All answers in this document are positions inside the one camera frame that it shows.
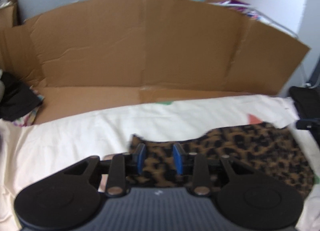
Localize leopard print shorts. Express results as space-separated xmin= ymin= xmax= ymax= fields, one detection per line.
xmin=127 ymin=122 xmax=315 ymax=198

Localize black folded garment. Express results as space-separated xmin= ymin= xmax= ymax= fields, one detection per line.
xmin=289 ymin=86 xmax=319 ymax=119

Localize cream bear print bedsheet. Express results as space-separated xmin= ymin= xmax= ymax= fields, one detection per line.
xmin=1 ymin=95 xmax=319 ymax=230

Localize brown cardboard sheet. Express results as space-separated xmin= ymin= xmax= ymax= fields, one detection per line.
xmin=1 ymin=0 xmax=309 ymax=124

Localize black cloth under pillow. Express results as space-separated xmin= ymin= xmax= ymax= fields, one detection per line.
xmin=1 ymin=72 xmax=42 ymax=122

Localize pink white package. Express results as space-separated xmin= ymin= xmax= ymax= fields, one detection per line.
xmin=211 ymin=0 xmax=261 ymax=20

